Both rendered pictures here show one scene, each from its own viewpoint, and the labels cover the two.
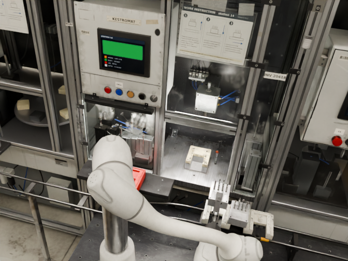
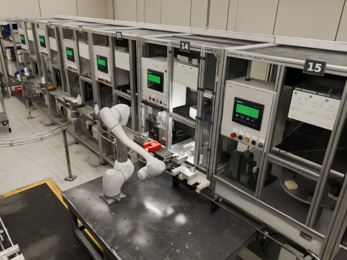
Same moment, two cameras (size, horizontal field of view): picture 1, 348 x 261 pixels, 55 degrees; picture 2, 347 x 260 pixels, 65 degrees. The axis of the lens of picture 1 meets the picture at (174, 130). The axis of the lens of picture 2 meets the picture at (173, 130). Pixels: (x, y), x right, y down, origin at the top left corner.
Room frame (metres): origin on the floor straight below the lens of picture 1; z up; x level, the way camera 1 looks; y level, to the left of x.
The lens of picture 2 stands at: (-0.65, -1.50, 2.31)
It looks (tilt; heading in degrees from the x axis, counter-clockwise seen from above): 24 degrees down; 36
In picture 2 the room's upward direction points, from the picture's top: 2 degrees clockwise
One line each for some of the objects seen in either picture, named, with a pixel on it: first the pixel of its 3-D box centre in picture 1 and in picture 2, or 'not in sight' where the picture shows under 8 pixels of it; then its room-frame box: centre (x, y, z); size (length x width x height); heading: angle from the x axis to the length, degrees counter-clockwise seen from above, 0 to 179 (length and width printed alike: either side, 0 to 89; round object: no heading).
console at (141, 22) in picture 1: (128, 49); (162, 81); (1.59, 0.26, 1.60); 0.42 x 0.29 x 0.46; 79
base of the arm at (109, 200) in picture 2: not in sight; (113, 194); (0.72, 0.14, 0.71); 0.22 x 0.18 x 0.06; 79
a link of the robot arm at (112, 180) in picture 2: not in sight; (112, 180); (0.74, 0.17, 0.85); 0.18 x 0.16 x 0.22; 13
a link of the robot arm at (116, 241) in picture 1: (115, 215); (122, 143); (0.93, 0.21, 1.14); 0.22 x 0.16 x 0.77; 13
